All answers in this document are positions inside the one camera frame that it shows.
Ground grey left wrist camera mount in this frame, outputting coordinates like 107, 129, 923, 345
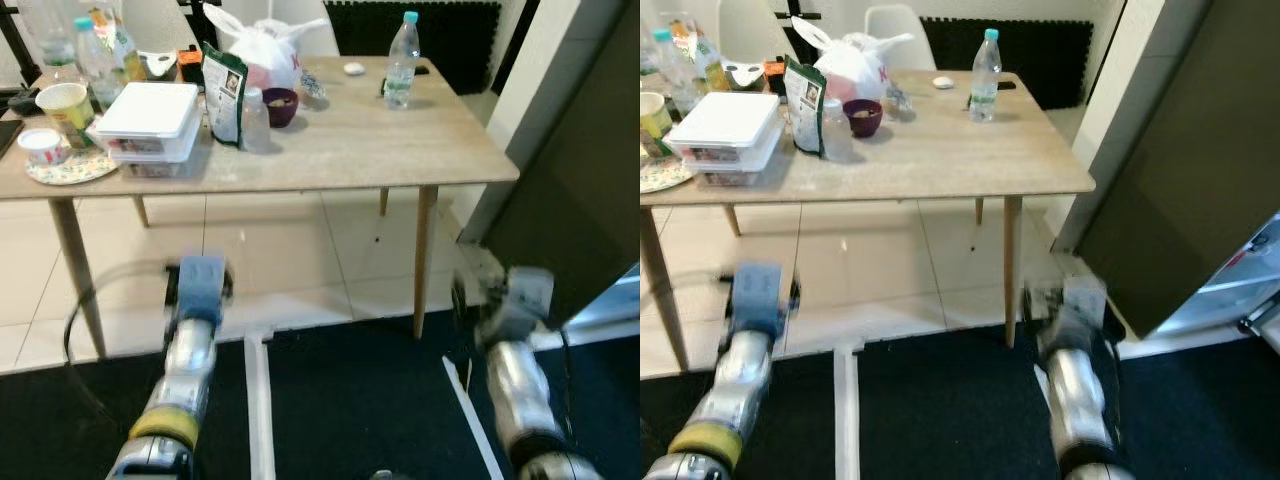
177, 255, 230, 327
732, 262, 787, 339

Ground white plastic bag red print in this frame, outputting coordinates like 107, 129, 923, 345
790, 16, 917, 107
203, 4, 331, 93

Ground black foam wall mat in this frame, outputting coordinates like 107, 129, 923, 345
325, 0, 523, 96
918, 16, 1094, 111

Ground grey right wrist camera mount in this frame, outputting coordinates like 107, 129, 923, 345
493, 265, 557, 346
1058, 276, 1111, 353

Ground light wooden table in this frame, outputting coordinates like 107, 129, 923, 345
640, 70, 1097, 373
0, 55, 521, 363

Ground large clear plastic bottle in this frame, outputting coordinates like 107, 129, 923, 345
20, 0, 81, 89

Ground clear water bottle teal cap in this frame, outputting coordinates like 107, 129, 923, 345
383, 11, 421, 110
73, 16, 123, 109
967, 28, 1004, 124
651, 28, 703, 116

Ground white fridge cabinet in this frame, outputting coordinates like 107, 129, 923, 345
548, 262, 641, 336
1145, 210, 1280, 356

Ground yellow paper cup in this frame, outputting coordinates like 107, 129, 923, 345
640, 91, 677, 158
35, 83, 97, 151

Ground purple bowl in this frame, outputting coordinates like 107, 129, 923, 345
843, 98, 884, 139
262, 88, 300, 129

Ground floral plate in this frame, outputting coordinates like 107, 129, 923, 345
26, 146, 120, 187
640, 153, 697, 194

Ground yellow juice bottle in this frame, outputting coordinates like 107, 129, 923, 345
88, 5, 148, 84
678, 17, 732, 94

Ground green snack pouch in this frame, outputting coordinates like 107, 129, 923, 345
200, 42, 249, 149
782, 56, 830, 157

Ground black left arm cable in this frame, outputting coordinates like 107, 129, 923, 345
62, 260, 183, 426

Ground clear jar white lid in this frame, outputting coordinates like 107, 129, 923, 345
821, 97, 855, 162
240, 87, 272, 152

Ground black floor mat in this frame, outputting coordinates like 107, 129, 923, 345
0, 308, 641, 480
640, 318, 1280, 480

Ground white food container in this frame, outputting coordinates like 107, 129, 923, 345
668, 128, 784, 175
662, 91, 784, 153
96, 82, 201, 140
100, 118, 202, 165

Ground small white tub red print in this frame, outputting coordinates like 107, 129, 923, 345
17, 128, 69, 168

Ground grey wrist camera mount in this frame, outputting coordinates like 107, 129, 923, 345
732, 262, 787, 339
177, 255, 230, 327
493, 265, 557, 346
1058, 276, 1111, 353

